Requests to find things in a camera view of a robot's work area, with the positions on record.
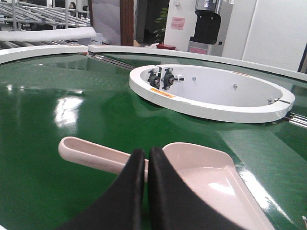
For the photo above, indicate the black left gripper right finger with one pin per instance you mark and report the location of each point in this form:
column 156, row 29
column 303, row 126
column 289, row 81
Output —
column 173, row 205

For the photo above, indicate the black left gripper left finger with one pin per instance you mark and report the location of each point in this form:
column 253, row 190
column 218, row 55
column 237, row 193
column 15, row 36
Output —
column 120, row 206

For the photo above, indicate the pink plastic dustpan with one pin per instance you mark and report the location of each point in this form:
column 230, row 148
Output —
column 210, row 173

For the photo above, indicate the green conveyor belt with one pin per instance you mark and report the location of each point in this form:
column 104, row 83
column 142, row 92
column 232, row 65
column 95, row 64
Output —
column 44, row 99

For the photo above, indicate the black right bearing block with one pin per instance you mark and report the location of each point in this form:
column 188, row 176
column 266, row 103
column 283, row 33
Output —
column 169, row 78

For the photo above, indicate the black bearing block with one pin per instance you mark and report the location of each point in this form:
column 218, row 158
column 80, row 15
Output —
column 153, row 79
column 169, row 78

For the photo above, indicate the black left bearing block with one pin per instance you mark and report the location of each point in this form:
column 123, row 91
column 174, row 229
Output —
column 153, row 79

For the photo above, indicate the steel transfer rollers far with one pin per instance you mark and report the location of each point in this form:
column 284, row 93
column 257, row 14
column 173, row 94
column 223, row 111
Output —
column 111, row 61

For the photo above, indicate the steel transfer rollers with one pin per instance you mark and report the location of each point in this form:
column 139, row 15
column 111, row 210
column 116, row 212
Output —
column 111, row 61
column 296, row 119

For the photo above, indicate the steel transfer rollers right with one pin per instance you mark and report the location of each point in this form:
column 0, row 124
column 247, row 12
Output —
column 296, row 119

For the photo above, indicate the red box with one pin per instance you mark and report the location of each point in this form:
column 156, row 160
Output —
column 163, row 46

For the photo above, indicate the green potted plant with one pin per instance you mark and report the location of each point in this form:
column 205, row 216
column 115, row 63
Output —
column 159, row 33

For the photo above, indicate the white foam sheet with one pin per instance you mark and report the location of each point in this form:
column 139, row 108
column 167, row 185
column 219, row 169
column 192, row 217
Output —
column 48, row 35

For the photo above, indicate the black water dispenser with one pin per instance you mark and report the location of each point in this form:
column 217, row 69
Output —
column 213, row 17

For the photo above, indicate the brown wooden pillar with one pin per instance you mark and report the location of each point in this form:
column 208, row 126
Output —
column 126, row 22

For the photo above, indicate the metal roller rack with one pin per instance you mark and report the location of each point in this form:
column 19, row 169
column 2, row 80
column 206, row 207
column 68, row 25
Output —
column 44, row 14

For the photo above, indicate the white outer guard rail right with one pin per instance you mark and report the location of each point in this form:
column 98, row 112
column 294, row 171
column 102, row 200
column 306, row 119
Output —
column 182, row 54

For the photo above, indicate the white guard rail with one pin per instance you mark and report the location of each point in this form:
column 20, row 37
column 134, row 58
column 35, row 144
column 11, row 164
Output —
column 182, row 54
column 13, row 54

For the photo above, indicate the pink wall notice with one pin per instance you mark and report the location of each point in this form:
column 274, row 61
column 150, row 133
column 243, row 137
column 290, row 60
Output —
column 177, row 23

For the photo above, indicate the white outer guard rail left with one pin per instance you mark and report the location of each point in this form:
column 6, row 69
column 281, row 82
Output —
column 13, row 54

